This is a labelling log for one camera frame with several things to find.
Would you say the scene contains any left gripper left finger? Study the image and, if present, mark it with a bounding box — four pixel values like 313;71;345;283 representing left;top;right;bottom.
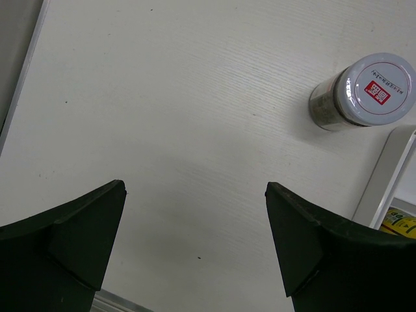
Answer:
1;180;126;311

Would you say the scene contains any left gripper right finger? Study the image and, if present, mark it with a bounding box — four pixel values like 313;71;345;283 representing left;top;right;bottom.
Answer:
265;182;415;311

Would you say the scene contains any small yellow bottle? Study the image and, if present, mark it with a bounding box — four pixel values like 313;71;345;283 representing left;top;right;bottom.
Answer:
380;208;416;239

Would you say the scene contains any white tiered organizer tray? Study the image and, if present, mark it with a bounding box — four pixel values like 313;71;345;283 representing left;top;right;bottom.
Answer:
352;125;415;229

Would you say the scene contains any left white-lid spice jar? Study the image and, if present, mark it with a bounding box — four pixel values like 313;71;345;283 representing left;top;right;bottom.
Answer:
309;53;415;131

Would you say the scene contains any aluminium frame rail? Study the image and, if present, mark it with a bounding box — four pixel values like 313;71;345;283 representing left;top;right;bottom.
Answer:
1;0;49;147

